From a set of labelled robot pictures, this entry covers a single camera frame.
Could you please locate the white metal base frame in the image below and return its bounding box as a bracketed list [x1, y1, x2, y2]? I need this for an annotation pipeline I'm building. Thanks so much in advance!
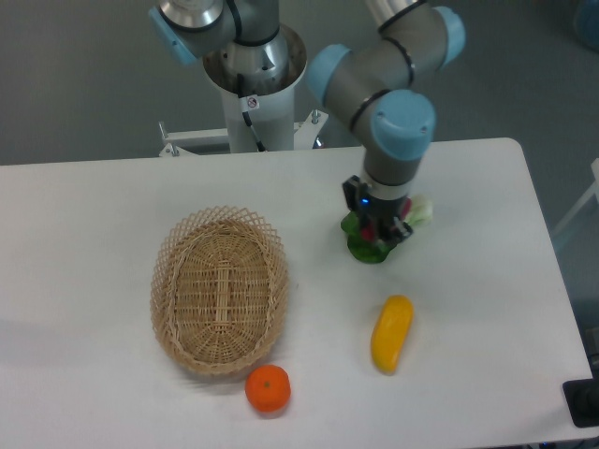
[158, 109, 329, 157]

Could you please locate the orange tangerine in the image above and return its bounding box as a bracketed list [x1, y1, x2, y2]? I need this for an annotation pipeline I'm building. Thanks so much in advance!
[244, 365, 291, 413]

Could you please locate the oval wicker basket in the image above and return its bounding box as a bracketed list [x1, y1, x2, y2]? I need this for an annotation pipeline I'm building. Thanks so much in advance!
[150, 206, 289, 377]

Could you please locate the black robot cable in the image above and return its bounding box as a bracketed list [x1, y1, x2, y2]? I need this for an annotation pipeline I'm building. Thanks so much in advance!
[236, 73, 268, 153]

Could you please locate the dark red sweet potato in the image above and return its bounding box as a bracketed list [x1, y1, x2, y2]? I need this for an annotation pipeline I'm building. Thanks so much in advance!
[359, 196, 414, 242]

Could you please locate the yellow squash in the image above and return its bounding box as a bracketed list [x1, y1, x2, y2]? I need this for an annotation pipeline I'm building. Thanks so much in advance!
[370, 295, 414, 374]

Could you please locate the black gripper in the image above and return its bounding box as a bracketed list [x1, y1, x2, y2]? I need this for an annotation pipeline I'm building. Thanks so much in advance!
[342, 175, 416, 253]

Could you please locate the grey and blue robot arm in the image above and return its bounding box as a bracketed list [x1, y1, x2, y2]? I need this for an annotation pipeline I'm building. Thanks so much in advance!
[149, 1, 465, 253]

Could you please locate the black device at table corner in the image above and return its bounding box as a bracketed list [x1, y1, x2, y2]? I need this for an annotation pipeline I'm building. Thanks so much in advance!
[562, 379, 598, 428]

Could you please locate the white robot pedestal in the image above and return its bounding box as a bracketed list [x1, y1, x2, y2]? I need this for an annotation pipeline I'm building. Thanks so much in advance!
[202, 24, 307, 153]

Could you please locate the green bok choy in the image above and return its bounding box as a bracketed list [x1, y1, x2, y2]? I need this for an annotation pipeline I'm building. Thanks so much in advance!
[340, 195, 433, 264]

